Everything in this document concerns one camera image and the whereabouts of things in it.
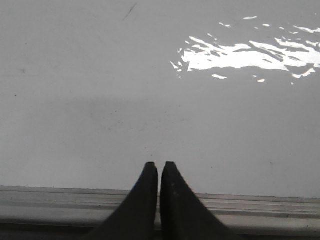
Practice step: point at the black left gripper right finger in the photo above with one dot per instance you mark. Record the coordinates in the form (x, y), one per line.
(182, 214)

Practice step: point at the white whiteboard with aluminium frame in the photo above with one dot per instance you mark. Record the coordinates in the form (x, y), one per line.
(229, 90)

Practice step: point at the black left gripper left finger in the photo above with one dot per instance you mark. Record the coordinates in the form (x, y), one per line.
(134, 219)

